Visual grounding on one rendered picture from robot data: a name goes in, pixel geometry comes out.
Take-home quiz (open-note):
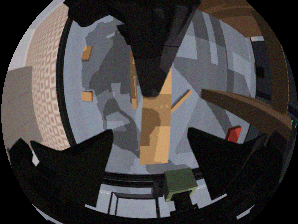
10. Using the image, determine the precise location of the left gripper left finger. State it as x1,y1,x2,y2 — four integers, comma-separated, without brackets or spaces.
30,129,114,207

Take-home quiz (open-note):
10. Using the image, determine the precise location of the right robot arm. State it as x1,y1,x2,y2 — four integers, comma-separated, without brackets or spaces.
63,0,110,27

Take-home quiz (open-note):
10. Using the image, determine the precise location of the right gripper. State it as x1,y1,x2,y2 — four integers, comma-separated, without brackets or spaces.
101,0,201,97

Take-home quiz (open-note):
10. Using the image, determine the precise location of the wooden end board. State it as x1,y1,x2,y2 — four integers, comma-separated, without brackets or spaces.
201,89,292,143
197,0,262,38

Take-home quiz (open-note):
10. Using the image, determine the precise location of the red rectangular block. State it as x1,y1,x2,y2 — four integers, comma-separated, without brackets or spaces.
225,126,242,143

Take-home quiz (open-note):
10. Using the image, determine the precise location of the wooden rail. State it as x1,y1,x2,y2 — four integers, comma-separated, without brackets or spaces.
250,10,289,115

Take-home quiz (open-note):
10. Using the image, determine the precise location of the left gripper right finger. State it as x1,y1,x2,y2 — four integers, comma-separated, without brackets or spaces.
187,127,268,200

